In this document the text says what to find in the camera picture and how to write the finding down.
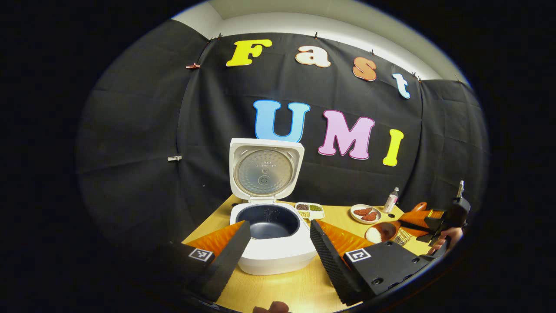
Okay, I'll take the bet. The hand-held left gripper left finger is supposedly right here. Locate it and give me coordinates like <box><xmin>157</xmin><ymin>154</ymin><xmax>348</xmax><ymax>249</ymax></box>
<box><xmin>143</xmin><ymin>220</ymin><xmax>252</xmax><ymax>303</ymax></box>

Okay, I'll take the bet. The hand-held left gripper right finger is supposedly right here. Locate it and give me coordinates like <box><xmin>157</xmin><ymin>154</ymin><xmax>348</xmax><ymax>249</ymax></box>
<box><xmin>309</xmin><ymin>219</ymin><xmax>444</xmax><ymax>306</ymax></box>

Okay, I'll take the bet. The metal wire chopstick holder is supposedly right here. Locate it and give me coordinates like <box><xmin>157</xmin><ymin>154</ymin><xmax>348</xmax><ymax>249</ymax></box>
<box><xmin>393</xmin><ymin>228</ymin><xmax>413</xmax><ymax>246</ymax></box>

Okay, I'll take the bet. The brown wooden spoon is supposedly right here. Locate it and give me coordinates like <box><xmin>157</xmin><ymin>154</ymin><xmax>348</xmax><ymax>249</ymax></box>
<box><xmin>364</xmin><ymin>201</ymin><xmax>429</xmax><ymax>245</ymax></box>

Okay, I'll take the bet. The white rice cooker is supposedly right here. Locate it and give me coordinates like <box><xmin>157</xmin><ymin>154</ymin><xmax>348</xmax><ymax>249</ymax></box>
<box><xmin>229</xmin><ymin>138</ymin><xmax>318</xmax><ymax>276</ymax></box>

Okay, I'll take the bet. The clear bottle pink label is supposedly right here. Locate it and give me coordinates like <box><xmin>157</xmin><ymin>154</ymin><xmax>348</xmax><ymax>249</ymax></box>
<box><xmin>383</xmin><ymin>187</ymin><xmax>400</xmax><ymax>214</ymax></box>

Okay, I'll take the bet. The white round plate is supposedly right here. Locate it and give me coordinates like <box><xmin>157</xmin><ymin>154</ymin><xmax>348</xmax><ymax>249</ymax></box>
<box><xmin>350</xmin><ymin>204</ymin><xmax>382</xmax><ymax>224</ymax></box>

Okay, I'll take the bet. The white divided dish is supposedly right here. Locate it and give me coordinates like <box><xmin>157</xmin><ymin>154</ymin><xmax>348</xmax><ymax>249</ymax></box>
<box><xmin>295</xmin><ymin>202</ymin><xmax>325</xmax><ymax>220</ymax></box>

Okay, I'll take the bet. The black backdrop cloth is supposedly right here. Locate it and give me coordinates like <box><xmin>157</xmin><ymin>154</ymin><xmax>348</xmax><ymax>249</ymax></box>
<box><xmin>76</xmin><ymin>20</ymin><xmax>490</xmax><ymax>261</ymax></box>

